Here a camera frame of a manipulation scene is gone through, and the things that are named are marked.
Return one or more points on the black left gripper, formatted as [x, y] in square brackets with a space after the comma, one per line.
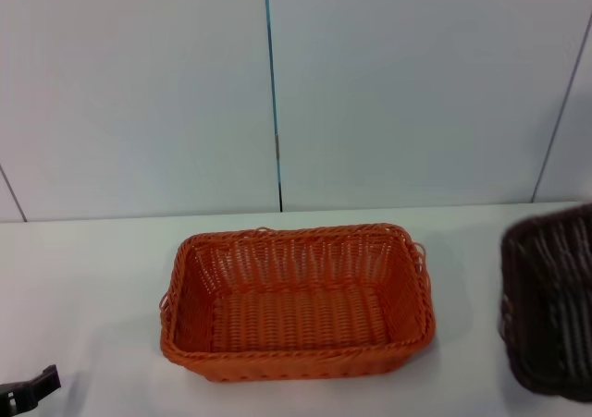
[20, 396]

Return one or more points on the orange woven plastic basket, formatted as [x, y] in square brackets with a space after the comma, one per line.
[300, 315]

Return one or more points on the dark brown woven plastic basket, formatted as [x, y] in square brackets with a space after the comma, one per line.
[555, 306]

